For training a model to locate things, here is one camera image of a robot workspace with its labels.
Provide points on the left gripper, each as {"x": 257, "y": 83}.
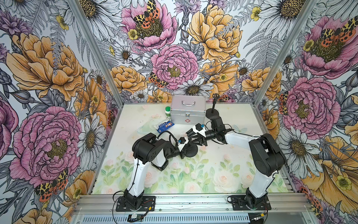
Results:
{"x": 182, "y": 153}

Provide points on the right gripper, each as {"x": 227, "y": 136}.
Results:
{"x": 204, "y": 140}

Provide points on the black round stand base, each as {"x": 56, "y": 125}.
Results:
{"x": 211, "y": 113}

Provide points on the black stand pole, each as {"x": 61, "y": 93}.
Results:
{"x": 190, "y": 135}

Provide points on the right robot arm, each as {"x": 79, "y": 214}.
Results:
{"x": 267, "y": 156}

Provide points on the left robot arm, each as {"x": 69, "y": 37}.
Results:
{"x": 150, "y": 150}

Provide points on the blue snack packet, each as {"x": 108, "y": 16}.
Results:
{"x": 164, "y": 126}

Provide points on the clear plastic bag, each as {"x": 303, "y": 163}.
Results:
{"x": 148, "y": 127}

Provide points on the silver aluminium first aid case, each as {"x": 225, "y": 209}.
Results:
{"x": 188, "y": 110}

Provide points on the green capped white bottle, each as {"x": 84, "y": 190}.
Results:
{"x": 168, "y": 111}

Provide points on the small circuit board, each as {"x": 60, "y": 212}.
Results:
{"x": 134, "y": 218}

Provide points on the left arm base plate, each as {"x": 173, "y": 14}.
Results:
{"x": 143, "y": 203}

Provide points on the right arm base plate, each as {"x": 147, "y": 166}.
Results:
{"x": 249, "y": 203}

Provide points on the aluminium front rail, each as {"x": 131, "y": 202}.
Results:
{"x": 192, "y": 203}

